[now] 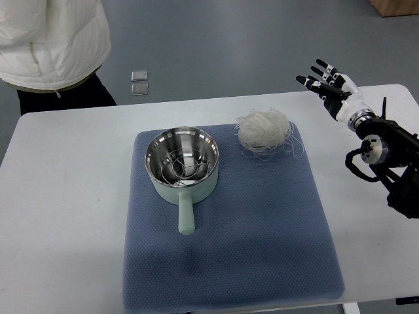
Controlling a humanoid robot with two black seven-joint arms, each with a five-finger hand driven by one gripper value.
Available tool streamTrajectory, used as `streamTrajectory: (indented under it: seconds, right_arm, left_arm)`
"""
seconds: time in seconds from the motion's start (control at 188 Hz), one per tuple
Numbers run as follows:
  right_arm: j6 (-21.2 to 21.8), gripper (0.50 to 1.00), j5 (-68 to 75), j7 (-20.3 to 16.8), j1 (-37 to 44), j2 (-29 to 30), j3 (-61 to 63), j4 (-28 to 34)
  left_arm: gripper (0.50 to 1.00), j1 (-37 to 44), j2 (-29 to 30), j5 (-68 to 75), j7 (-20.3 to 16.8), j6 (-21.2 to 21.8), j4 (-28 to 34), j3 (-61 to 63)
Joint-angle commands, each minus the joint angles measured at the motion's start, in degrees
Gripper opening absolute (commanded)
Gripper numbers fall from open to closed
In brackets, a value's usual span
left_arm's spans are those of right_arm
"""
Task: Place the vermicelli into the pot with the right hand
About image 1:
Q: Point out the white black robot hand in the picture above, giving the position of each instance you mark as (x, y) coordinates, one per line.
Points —
(342, 99)

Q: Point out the white vermicelli nest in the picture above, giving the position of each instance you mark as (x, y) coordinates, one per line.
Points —
(266, 134)

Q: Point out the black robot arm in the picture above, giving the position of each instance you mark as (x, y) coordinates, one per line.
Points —
(388, 154)

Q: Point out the blue textured mat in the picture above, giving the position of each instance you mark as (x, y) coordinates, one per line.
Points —
(261, 236)

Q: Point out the mint green saucepan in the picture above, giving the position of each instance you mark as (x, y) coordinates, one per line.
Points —
(184, 197)

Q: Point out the upper metal floor plate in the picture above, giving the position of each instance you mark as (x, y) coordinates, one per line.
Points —
(139, 75)

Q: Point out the white table leg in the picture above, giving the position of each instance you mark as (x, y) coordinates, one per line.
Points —
(351, 308)

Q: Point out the person in white jacket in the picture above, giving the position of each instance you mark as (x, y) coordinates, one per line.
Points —
(51, 52)

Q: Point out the wire steaming rack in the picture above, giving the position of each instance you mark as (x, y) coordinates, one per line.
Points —
(182, 168)

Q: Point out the black table bracket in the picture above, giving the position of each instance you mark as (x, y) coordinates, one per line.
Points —
(407, 300)

